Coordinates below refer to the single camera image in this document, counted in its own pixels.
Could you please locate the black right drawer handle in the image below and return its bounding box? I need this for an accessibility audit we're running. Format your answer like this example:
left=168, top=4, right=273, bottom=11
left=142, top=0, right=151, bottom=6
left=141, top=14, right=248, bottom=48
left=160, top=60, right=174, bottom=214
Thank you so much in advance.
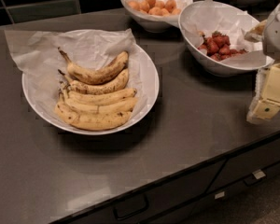
left=244, top=170, right=267, bottom=187

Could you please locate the red strawberries pile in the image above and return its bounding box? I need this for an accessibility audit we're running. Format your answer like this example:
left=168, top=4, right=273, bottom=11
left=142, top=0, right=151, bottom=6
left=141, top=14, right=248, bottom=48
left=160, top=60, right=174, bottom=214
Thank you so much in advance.
left=198, top=31, right=247, bottom=62

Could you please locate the white bowl of apricots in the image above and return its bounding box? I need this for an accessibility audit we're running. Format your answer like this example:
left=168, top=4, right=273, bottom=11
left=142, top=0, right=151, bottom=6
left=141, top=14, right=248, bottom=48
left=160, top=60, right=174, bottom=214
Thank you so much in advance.
left=117, top=0, right=194, bottom=34

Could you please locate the left dark drawer front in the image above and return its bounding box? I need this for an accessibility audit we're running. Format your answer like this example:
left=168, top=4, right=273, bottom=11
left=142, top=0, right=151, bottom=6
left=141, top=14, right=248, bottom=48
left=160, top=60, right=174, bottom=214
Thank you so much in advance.
left=50, top=161, right=224, bottom=224

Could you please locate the yellow banana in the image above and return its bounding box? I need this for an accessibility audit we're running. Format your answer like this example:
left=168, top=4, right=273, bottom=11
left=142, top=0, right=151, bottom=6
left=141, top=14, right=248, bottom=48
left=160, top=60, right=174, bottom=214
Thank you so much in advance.
left=60, top=85, right=137, bottom=105
left=60, top=95, right=138, bottom=114
left=54, top=102, right=132, bottom=131

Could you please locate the spotted banana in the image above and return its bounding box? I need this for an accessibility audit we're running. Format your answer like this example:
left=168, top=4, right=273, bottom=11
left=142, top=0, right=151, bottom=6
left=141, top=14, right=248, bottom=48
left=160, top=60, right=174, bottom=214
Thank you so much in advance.
left=58, top=49, right=129, bottom=85
left=59, top=68, right=129, bottom=95

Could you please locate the bottom yellow banana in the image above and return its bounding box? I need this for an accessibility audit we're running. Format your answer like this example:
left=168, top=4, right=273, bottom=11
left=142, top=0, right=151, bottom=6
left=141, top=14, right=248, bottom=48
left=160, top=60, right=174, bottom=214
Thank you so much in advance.
left=54, top=102, right=132, bottom=131

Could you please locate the white paper under bananas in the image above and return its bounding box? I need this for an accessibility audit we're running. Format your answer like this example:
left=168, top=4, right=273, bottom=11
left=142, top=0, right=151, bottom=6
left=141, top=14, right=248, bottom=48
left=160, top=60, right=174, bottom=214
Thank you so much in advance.
left=4, top=28, right=153, bottom=126

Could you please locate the black drawer handle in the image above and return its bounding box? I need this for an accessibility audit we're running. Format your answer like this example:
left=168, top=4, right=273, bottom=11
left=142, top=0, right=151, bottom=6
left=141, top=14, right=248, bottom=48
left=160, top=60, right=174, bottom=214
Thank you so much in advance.
left=113, top=194, right=149, bottom=221
left=244, top=170, right=267, bottom=187

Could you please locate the right dark drawer front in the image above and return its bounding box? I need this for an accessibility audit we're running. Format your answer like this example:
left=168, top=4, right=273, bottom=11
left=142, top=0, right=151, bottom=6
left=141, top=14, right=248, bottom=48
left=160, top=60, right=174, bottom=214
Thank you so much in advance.
left=207, top=138, right=280, bottom=200

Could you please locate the black left drawer handle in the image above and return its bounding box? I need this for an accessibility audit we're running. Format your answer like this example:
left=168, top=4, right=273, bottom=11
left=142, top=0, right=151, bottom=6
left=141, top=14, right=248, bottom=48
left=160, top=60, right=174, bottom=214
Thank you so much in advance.
left=113, top=194, right=149, bottom=221

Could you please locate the dark drawer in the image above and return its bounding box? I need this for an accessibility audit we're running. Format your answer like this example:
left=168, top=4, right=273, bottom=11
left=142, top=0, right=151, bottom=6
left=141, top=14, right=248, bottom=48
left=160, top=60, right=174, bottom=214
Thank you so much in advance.
left=207, top=138, right=280, bottom=200
left=50, top=161, right=224, bottom=224

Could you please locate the white strawberry bowl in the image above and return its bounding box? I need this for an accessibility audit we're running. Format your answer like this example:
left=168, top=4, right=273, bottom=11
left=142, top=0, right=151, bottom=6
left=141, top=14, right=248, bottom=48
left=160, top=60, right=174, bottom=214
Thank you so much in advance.
left=178, top=0, right=275, bottom=78

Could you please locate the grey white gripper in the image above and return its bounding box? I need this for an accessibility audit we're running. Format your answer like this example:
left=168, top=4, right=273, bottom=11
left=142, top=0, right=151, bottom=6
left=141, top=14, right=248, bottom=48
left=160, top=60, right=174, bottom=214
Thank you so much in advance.
left=245, top=3, right=280, bottom=124

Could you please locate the white banana bowl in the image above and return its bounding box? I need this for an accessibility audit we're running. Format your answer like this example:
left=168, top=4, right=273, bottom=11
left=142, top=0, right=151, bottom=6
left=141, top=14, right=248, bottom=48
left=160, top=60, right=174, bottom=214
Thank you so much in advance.
left=21, top=29, right=161, bottom=136

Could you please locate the orange apricots pile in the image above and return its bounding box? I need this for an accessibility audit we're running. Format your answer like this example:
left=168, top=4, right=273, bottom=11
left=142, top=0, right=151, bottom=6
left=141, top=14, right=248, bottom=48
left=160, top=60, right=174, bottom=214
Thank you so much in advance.
left=128, top=0, right=181, bottom=17

